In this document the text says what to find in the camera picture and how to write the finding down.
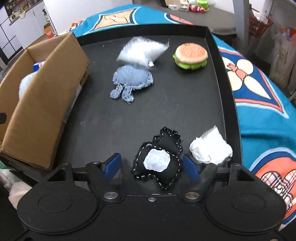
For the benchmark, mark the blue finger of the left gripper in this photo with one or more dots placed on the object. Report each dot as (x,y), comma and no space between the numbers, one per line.
(3,118)

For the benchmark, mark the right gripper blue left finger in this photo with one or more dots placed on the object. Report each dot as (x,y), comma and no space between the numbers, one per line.
(100,175)

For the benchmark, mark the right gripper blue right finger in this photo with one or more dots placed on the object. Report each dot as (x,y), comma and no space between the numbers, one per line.
(202,181)

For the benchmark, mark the white plastic bag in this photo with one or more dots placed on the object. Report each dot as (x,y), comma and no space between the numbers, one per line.
(211,147)

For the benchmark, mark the light blue fluffy plush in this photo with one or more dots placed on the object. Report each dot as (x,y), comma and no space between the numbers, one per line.
(25,82)

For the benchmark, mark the black stitched plush toy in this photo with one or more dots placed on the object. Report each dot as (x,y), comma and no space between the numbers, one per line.
(160,159)

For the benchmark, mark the blue tissue pack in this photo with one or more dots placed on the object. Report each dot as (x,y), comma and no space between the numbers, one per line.
(37,66)

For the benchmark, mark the blue denim jellyfish patch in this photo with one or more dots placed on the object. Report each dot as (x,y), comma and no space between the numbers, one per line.
(128,78)

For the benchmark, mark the burger plush toy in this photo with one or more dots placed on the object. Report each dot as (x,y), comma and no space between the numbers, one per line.
(190,56)

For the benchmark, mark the clear bag white filling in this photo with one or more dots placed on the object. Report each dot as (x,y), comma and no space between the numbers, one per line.
(140,51)

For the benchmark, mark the brown cardboard box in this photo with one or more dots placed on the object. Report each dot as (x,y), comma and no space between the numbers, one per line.
(35,122)

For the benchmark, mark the white fleece cloth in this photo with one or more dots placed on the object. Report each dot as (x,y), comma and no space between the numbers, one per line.
(15,187)

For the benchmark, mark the white kitchen cabinet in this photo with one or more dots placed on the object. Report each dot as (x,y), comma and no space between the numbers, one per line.
(22,23)

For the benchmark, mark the blue patterned blanket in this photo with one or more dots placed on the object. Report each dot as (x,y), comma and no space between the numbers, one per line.
(266,117)

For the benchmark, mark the orange carton on floor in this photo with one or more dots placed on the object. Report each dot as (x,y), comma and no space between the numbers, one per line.
(48,31)

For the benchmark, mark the black shallow tray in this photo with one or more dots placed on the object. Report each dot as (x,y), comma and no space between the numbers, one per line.
(189,102)

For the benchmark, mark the red basket under desk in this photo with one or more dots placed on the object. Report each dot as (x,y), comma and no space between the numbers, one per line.
(257,27)

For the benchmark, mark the grey bench cushion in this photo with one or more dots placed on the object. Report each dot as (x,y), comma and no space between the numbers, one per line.
(218,21)

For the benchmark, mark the green lidded cup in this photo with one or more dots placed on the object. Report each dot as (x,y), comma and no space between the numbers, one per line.
(203,5)

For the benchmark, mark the grey desk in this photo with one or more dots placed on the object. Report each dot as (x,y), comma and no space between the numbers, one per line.
(282,13)

